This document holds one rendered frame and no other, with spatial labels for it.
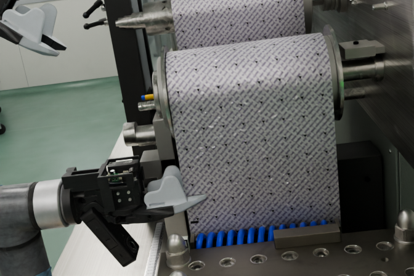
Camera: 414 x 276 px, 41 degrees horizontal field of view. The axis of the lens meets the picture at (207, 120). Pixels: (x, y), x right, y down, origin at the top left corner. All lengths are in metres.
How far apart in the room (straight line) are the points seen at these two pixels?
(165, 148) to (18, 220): 0.25
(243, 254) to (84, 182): 0.26
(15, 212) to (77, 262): 0.30
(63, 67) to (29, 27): 5.92
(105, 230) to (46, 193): 0.11
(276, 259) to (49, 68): 6.11
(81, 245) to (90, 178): 0.38
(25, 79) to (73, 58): 0.64
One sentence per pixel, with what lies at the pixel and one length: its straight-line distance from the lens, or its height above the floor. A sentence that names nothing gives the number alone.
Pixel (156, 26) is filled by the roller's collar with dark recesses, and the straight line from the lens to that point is 1.07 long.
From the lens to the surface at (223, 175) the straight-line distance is 0.84.
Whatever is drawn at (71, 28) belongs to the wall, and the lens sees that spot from 6.63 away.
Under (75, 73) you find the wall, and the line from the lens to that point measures 6.73.
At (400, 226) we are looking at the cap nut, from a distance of 0.83.
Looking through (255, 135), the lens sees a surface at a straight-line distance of 0.82.
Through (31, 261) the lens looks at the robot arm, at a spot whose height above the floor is 1.03.
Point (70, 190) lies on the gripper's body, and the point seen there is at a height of 1.14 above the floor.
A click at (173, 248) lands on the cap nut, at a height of 1.06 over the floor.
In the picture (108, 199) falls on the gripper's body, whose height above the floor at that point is 1.13.
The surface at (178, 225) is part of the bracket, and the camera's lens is 0.97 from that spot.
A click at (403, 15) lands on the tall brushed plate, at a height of 1.35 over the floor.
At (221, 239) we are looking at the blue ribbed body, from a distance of 0.86.
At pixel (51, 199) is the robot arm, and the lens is 0.86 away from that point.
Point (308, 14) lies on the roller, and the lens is 1.03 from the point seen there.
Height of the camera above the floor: 1.47
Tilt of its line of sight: 18 degrees down
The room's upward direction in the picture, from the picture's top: 8 degrees counter-clockwise
